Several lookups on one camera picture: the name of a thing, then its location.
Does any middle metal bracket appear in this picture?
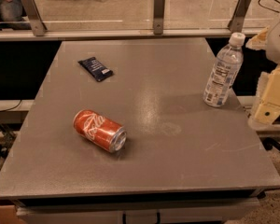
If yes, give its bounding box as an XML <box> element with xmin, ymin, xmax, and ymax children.
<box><xmin>153</xmin><ymin>0</ymin><xmax>165</xmax><ymax>35</ymax></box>

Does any right metal bracket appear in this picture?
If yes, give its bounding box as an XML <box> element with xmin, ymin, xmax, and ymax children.
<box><xmin>228</xmin><ymin>0</ymin><xmax>252</xmax><ymax>33</ymax></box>

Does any metal rail bar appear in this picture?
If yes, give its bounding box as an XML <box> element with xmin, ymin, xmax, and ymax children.
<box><xmin>0</xmin><ymin>27</ymin><xmax>265</xmax><ymax>43</ymax></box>

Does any dark blue snack packet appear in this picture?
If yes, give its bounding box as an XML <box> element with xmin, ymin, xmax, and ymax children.
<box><xmin>78</xmin><ymin>57</ymin><xmax>113</xmax><ymax>82</ymax></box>

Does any clear plastic water bottle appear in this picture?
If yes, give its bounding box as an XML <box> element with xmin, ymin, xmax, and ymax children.
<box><xmin>203</xmin><ymin>32</ymin><xmax>245</xmax><ymax>107</ymax></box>

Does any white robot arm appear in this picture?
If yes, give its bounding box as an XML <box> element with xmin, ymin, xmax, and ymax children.
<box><xmin>245</xmin><ymin>13</ymin><xmax>280</xmax><ymax>130</ymax></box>

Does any metal bracket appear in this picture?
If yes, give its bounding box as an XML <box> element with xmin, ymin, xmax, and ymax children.
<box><xmin>21</xmin><ymin>0</ymin><xmax>47</xmax><ymax>36</ymax></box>
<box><xmin>228</xmin><ymin>0</ymin><xmax>252</xmax><ymax>33</ymax></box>
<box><xmin>153</xmin><ymin>0</ymin><xmax>165</xmax><ymax>35</ymax></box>

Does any red cola can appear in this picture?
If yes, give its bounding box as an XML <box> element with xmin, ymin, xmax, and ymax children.
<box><xmin>73</xmin><ymin>110</ymin><xmax>127</xmax><ymax>153</ymax></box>

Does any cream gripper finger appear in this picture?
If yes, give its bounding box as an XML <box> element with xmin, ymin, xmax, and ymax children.
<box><xmin>245</xmin><ymin>27</ymin><xmax>269</xmax><ymax>50</ymax></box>
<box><xmin>248</xmin><ymin>72</ymin><xmax>269</xmax><ymax>131</ymax></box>

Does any left metal bracket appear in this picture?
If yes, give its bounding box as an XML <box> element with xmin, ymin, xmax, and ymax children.
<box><xmin>21</xmin><ymin>0</ymin><xmax>47</xmax><ymax>36</ymax></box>

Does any cardboard box corner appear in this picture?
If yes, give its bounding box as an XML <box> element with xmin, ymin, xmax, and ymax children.
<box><xmin>0</xmin><ymin>200</ymin><xmax>21</xmax><ymax>224</ymax></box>

